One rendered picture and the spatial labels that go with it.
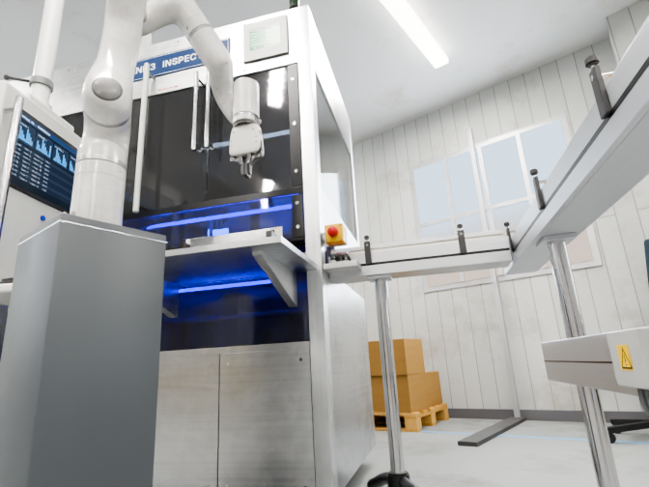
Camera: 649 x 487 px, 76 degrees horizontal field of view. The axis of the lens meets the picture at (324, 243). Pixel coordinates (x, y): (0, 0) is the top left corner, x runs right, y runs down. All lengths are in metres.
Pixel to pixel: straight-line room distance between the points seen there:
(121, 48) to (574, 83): 3.81
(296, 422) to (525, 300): 2.81
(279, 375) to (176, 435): 0.45
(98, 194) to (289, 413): 0.94
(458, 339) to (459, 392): 0.47
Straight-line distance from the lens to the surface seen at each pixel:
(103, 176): 1.20
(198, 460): 1.75
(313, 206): 1.65
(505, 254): 1.66
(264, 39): 2.14
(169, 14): 1.58
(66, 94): 2.65
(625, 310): 3.90
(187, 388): 1.75
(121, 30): 1.46
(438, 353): 4.23
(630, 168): 0.99
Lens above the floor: 0.52
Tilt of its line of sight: 16 degrees up
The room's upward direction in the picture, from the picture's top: 3 degrees counter-clockwise
